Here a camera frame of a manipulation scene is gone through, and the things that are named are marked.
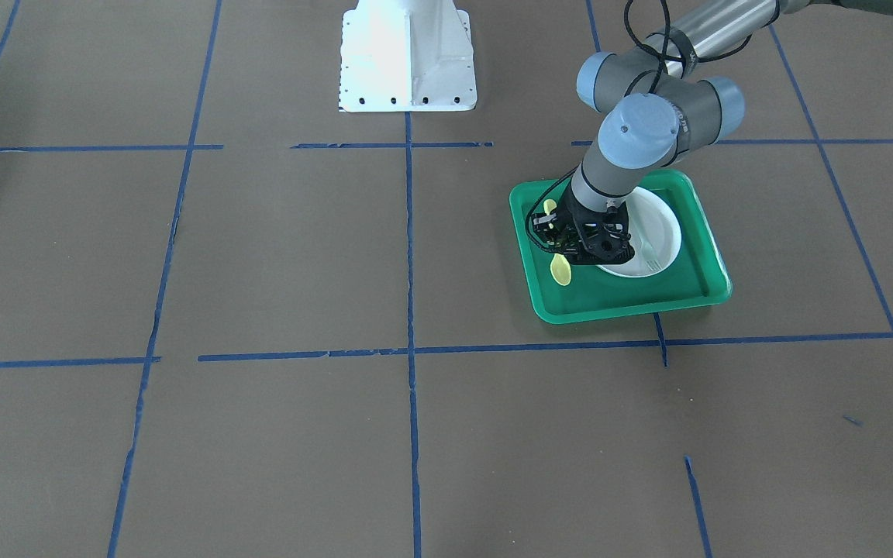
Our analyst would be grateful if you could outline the white column pedestal base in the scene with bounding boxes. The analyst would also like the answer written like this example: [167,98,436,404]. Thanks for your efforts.
[338,1,478,113]

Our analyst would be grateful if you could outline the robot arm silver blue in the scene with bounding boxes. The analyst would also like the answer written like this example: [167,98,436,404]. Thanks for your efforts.
[524,1,808,265]

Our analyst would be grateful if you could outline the white round plate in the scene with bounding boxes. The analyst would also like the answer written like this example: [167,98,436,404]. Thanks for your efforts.
[598,187,683,279]

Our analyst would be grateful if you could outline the translucent blue plastic fork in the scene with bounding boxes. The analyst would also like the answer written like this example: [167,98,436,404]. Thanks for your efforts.
[636,232,663,275]

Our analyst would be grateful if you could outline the green plastic tray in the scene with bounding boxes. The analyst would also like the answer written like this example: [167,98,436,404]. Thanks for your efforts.
[509,169,733,325]

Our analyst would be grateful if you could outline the yellow plastic spoon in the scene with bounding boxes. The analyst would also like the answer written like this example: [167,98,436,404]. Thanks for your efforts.
[543,200,573,287]

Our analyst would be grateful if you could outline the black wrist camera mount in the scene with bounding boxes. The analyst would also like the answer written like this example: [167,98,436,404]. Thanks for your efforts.
[567,197,636,266]

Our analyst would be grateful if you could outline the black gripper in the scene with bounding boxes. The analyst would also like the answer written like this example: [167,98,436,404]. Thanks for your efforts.
[533,184,618,259]

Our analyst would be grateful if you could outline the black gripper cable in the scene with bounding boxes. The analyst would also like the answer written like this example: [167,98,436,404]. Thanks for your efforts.
[526,0,753,253]

